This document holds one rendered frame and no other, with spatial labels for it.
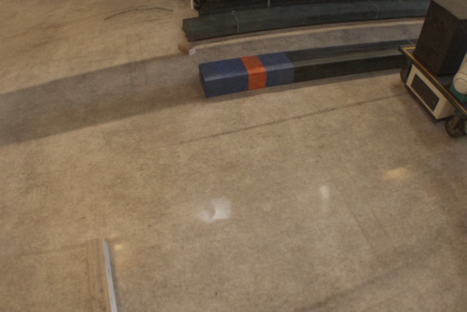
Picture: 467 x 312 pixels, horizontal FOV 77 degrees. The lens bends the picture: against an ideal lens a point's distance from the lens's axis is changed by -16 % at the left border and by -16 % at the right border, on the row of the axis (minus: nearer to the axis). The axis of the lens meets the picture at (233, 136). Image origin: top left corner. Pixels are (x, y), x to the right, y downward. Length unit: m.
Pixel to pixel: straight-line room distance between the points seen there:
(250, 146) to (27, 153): 1.64
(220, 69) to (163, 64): 0.63
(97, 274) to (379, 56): 2.75
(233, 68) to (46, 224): 1.75
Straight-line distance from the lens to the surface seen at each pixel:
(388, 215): 2.20
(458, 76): 2.41
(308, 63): 2.85
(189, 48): 3.21
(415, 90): 3.02
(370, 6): 4.24
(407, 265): 2.08
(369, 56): 3.16
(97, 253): 1.91
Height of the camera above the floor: 1.72
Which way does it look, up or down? 46 degrees down
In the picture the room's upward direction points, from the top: straight up
